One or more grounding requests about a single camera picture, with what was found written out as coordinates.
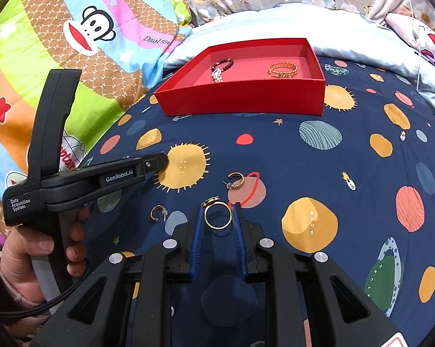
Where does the white cable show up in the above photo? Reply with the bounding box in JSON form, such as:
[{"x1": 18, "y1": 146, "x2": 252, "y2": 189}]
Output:
[{"x1": 401, "y1": 0, "x2": 427, "y2": 92}]

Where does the light blue pillow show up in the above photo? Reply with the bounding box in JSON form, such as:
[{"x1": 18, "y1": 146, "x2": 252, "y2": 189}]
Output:
[{"x1": 162, "y1": 3, "x2": 435, "y2": 125}]

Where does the white pink cartoon pillow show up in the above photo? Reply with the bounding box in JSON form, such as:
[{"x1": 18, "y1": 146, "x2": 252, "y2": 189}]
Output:
[{"x1": 384, "y1": 12, "x2": 435, "y2": 70}]

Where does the gold chain cuff bangle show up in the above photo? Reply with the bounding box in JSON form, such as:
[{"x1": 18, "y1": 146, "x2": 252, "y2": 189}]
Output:
[{"x1": 267, "y1": 62, "x2": 298, "y2": 79}]

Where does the colourful monkey print quilt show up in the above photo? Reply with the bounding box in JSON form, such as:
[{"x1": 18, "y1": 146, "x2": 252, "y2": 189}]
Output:
[{"x1": 0, "y1": 0, "x2": 194, "y2": 232}]

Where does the black cable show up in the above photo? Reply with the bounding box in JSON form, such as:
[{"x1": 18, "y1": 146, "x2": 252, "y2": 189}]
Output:
[{"x1": 0, "y1": 258, "x2": 92, "y2": 319}]

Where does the dark bead bracelet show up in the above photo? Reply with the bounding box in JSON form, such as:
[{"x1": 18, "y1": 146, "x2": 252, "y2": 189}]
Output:
[{"x1": 210, "y1": 57, "x2": 236, "y2": 75}]

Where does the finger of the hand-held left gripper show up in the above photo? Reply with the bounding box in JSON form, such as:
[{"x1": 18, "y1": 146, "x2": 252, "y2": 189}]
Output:
[{"x1": 136, "y1": 151, "x2": 169, "y2": 182}]

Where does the gold hoop earring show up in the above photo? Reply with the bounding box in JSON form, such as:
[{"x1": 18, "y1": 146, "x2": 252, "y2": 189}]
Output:
[
  {"x1": 150, "y1": 205, "x2": 168, "y2": 223},
  {"x1": 223, "y1": 172, "x2": 245, "y2": 191}
]

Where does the person's left hand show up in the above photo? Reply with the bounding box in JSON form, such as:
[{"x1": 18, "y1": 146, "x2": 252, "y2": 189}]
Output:
[{"x1": 0, "y1": 206, "x2": 91, "y2": 304}]

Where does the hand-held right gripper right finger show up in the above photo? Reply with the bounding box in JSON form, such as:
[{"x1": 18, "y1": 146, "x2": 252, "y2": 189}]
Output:
[{"x1": 233, "y1": 203, "x2": 402, "y2": 347}]

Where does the navy planet print bedsheet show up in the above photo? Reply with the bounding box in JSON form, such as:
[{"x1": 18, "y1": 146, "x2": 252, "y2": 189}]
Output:
[{"x1": 82, "y1": 55, "x2": 435, "y2": 347}]

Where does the gold ring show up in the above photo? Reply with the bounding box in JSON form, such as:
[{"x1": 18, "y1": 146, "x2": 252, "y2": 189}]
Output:
[{"x1": 201, "y1": 197, "x2": 234, "y2": 229}]

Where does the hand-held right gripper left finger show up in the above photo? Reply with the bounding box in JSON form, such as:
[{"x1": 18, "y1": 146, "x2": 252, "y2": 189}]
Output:
[{"x1": 31, "y1": 204, "x2": 206, "y2": 347}]

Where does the red cardboard box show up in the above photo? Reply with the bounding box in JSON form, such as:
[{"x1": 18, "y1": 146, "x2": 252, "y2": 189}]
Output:
[{"x1": 153, "y1": 37, "x2": 327, "y2": 117}]

